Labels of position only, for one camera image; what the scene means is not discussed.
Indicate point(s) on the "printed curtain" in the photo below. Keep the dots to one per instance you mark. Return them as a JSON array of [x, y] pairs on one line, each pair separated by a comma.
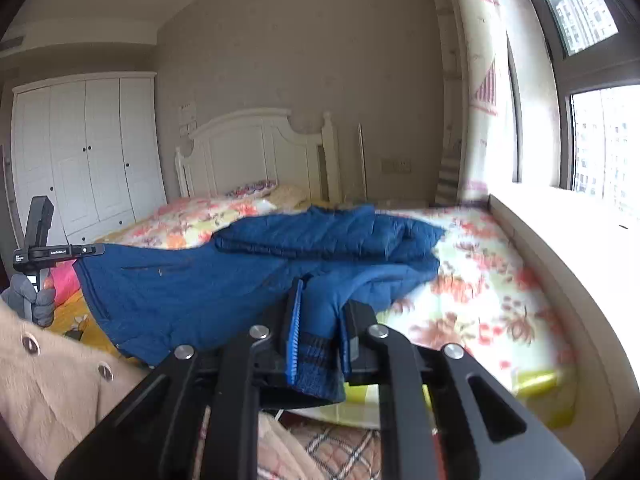
[[475, 85]]

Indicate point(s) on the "plaid blanket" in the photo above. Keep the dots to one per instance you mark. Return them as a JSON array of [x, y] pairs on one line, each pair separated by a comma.
[[340, 452]]

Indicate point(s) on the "wall power socket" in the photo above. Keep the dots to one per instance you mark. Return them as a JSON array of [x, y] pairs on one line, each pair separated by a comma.
[[396, 165]]

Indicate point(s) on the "floral bed sheet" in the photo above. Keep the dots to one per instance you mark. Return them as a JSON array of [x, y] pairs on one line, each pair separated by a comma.
[[475, 300]]

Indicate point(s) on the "white wardrobe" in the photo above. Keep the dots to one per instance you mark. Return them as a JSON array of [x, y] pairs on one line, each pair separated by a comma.
[[85, 160]]

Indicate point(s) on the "purple patterned pillow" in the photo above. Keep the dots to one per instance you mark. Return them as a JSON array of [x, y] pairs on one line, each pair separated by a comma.
[[250, 189]]

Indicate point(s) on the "window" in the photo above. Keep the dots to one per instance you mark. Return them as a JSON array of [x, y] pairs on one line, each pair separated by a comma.
[[565, 85]]

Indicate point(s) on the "metal pole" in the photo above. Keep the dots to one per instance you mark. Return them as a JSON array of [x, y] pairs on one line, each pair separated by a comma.
[[362, 160]]

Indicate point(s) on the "white bed headboard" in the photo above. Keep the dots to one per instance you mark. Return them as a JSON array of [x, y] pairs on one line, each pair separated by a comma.
[[250, 155]]

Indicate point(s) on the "wall paper notice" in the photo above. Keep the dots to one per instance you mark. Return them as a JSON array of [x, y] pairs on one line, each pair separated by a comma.
[[187, 112]]

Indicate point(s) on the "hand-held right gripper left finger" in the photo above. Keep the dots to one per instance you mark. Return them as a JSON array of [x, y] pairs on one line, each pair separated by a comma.
[[293, 335]]

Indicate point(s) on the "white window sill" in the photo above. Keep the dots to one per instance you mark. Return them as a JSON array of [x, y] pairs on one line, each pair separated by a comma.
[[565, 270]]

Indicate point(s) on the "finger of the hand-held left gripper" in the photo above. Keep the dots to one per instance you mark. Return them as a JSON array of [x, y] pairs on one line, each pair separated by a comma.
[[90, 249]]

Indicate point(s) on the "blue quilted jacket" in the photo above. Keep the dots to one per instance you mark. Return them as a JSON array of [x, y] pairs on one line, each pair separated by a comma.
[[200, 285]]

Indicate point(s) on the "person's left hand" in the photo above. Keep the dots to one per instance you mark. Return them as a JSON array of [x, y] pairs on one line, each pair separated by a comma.
[[22, 297]]

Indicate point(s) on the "beige pillow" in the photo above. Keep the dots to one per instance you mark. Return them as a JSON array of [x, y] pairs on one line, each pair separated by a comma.
[[290, 195]]

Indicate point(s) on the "air conditioner vent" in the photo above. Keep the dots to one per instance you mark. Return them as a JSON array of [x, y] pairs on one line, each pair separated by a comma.
[[11, 44]]

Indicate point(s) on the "yellow bed sheet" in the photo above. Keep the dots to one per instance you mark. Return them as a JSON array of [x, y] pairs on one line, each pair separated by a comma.
[[75, 317]]

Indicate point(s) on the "beige coat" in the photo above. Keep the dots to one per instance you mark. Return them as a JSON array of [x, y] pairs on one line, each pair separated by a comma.
[[45, 390]]

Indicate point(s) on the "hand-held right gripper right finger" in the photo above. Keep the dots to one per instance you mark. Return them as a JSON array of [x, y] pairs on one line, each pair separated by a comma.
[[354, 342]]

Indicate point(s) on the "pink bed cover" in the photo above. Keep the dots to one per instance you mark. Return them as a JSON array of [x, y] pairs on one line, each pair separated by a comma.
[[172, 207]]

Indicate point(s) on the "wall light switches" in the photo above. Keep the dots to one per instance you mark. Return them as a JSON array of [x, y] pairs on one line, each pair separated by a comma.
[[189, 129]]

